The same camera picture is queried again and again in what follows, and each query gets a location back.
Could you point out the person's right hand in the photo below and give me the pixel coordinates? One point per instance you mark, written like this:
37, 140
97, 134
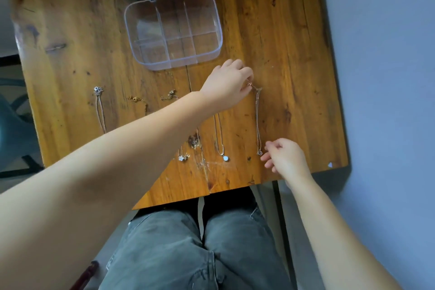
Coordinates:
289, 160

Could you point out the person's left hand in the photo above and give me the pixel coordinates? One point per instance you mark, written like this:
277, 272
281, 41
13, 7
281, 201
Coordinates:
224, 86

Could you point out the person's left fingers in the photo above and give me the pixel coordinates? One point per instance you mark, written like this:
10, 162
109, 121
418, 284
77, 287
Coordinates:
243, 72

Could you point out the person's right fingers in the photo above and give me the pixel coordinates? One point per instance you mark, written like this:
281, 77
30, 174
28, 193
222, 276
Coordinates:
272, 155

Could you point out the person's right forearm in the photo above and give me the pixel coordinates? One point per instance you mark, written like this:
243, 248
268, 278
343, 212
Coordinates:
333, 235

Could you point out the person's left forearm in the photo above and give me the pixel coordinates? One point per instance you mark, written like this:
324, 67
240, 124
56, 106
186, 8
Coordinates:
102, 177

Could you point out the clear plastic compartment box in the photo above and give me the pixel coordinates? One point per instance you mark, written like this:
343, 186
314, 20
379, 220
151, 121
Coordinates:
173, 31

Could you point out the grey jeans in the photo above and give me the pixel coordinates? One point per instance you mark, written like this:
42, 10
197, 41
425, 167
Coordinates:
170, 255

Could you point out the dark red wooden object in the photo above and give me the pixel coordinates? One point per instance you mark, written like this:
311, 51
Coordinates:
89, 274

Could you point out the teal chair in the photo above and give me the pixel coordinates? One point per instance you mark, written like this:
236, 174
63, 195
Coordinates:
15, 130

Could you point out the black metal table frame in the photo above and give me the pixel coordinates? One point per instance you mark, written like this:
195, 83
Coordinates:
283, 232

